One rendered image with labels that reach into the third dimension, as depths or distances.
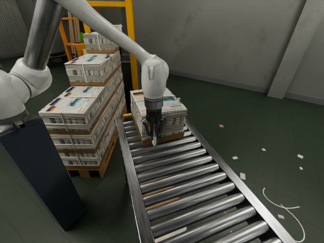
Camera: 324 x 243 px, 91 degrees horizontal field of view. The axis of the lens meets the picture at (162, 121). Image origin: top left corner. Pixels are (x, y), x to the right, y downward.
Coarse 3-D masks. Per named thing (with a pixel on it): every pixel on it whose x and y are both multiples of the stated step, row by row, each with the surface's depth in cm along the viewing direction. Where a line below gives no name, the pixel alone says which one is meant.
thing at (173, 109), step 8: (136, 104) 99; (144, 104) 100; (168, 104) 100; (176, 104) 100; (136, 112) 102; (144, 112) 91; (168, 112) 93; (176, 112) 95; (184, 112) 97; (136, 120) 106; (160, 120) 94; (168, 120) 97; (176, 120) 100; (184, 120) 102; (144, 128) 94; (168, 128) 101; (176, 128) 103; (144, 136) 98; (160, 136) 102
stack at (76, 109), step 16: (112, 80) 207; (64, 96) 154; (80, 96) 154; (96, 96) 155; (48, 112) 129; (64, 112) 129; (80, 112) 130; (96, 112) 156; (112, 112) 208; (48, 128) 137; (64, 128) 137; (80, 128) 137; (96, 128) 156; (112, 128) 208; (64, 144) 148; (80, 144) 148; (96, 144) 156; (112, 144) 215; (64, 160) 160; (80, 160) 160; (96, 160) 160
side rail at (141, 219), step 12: (120, 120) 126; (120, 132) 113; (120, 144) 103; (132, 168) 86; (132, 180) 80; (132, 192) 75; (132, 204) 72; (144, 204) 70; (144, 216) 66; (144, 228) 62; (144, 240) 59
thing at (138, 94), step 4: (132, 92) 114; (136, 92) 114; (140, 92) 114; (164, 92) 116; (168, 92) 116; (132, 96) 111; (136, 96) 109; (140, 96) 109; (132, 100) 116; (132, 104) 116; (132, 108) 118; (132, 112) 121
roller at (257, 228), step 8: (248, 224) 66; (256, 224) 64; (264, 224) 64; (232, 232) 62; (240, 232) 62; (248, 232) 62; (256, 232) 62; (264, 232) 63; (216, 240) 60; (224, 240) 59; (232, 240) 59; (240, 240) 60; (248, 240) 61
